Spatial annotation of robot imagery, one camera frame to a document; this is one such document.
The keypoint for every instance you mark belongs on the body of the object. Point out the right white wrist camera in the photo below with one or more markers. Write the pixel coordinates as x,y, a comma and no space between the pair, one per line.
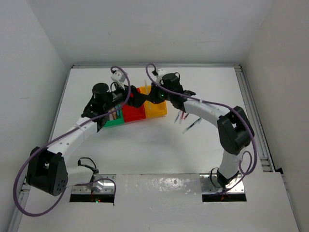
159,73

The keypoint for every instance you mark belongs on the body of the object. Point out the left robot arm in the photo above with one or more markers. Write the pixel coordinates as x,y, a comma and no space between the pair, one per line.
48,170

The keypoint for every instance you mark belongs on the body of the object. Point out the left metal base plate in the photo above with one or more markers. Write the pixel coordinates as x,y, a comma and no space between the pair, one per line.
104,186

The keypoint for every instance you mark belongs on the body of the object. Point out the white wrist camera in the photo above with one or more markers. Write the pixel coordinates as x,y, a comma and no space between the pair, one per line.
159,73
119,78

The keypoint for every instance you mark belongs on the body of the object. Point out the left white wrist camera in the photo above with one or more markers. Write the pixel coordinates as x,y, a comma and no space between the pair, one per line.
119,78

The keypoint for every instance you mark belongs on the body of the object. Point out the green plastic bin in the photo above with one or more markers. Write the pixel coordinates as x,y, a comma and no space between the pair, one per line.
115,122

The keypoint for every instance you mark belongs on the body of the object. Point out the green ink pen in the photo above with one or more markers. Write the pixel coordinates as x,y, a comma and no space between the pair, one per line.
192,125

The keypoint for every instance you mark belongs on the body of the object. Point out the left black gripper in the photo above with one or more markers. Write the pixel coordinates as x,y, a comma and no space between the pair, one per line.
134,101

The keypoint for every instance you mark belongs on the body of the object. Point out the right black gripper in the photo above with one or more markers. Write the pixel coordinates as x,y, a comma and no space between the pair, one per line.
153,96

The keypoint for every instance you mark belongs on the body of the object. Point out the yellow plastic bin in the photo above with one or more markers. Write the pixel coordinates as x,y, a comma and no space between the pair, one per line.
155,110

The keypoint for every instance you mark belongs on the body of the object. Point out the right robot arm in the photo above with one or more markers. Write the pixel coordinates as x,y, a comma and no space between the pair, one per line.
234,129

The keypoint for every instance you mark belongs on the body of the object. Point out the red plastic bin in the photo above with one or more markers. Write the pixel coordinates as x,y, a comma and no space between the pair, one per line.
133,114

